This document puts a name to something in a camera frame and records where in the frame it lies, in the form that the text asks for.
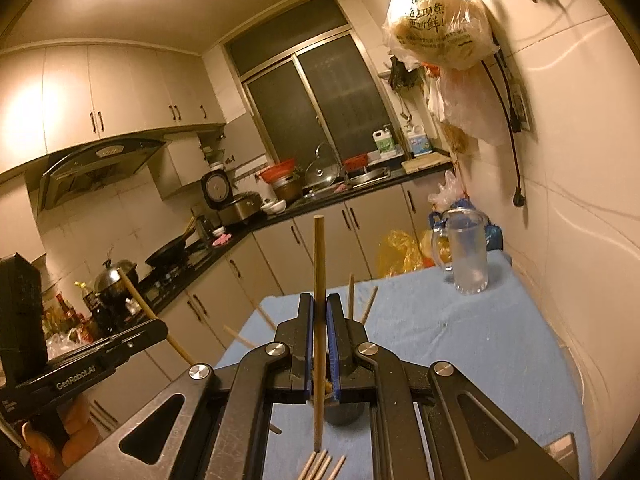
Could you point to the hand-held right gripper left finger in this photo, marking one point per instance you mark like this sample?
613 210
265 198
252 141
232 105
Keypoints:
302 345

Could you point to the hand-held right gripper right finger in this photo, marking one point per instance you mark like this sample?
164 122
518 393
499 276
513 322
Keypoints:
334 350

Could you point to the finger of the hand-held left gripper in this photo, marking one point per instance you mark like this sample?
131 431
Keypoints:
142 337

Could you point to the long wooden chopstick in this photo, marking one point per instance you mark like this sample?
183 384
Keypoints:
318 260
132 292

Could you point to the dark grey utensil holder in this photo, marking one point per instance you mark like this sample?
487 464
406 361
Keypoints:
350 412

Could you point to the bunch of wooden chopsticks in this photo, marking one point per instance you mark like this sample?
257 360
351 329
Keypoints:
312 470

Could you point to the person's left hand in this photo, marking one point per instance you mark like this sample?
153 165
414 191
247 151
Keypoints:
77 417

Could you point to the steel pot with lid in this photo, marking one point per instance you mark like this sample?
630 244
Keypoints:
116 277

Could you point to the black wok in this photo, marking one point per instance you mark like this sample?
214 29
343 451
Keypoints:
167 255

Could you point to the beige lower kitchen cabinets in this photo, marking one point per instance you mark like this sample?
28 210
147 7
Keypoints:
300 250

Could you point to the beige kitchen cabinets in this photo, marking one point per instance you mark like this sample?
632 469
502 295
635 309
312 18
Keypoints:
300 250
115 90

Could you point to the yellow plastic bag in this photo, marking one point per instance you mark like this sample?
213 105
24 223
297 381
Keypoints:
400 255

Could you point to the pink cloth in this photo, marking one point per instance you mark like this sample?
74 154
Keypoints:
222 240

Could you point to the black kitchen countertop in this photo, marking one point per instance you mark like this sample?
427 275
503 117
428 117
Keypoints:
280 210

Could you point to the blue tablecloth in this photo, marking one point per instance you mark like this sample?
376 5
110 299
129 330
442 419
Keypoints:
475 350

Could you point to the small white bowls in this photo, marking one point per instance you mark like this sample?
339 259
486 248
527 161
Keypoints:
274 206

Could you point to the stainless steel pot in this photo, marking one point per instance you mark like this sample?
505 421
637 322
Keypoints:
287 190

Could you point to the rice cooker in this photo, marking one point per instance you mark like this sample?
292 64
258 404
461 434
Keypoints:
225 200

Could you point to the clear glass beer mug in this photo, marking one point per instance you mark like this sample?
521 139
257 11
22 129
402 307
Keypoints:
467 260

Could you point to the glass pot lid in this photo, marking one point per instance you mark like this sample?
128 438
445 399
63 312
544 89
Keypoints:
321 175

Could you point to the steel range hood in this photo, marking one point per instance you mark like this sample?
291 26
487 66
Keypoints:
100 165

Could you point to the red plastic basin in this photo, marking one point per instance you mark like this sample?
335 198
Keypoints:
277 170

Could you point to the kitchen faucet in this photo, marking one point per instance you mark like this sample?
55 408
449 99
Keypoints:
345 170

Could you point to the red sink basket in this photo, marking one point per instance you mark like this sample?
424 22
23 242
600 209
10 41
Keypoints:
356 162

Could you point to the white plastic bag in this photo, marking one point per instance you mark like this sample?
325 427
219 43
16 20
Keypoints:
450 190

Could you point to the blue plastic bag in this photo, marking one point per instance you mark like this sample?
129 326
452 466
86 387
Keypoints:
495 235

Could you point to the wooden cutting board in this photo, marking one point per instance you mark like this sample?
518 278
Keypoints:
425 162

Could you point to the green label detergent bottle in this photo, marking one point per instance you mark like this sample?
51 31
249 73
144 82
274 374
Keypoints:
385 142

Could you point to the blue label detergent bottle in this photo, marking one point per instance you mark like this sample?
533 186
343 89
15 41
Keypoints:
419 144

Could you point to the beige upper kitchen cabinets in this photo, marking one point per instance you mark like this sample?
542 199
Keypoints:
115 90

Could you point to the kitchen window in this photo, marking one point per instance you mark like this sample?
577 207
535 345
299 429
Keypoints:
310 85

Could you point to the hanging clear plastic bags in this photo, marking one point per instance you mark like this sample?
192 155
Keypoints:
470 105

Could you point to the plastic bag of flatbread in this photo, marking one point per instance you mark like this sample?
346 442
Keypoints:
440 25

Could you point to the wall power outlet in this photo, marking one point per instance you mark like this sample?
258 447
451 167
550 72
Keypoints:
520 105

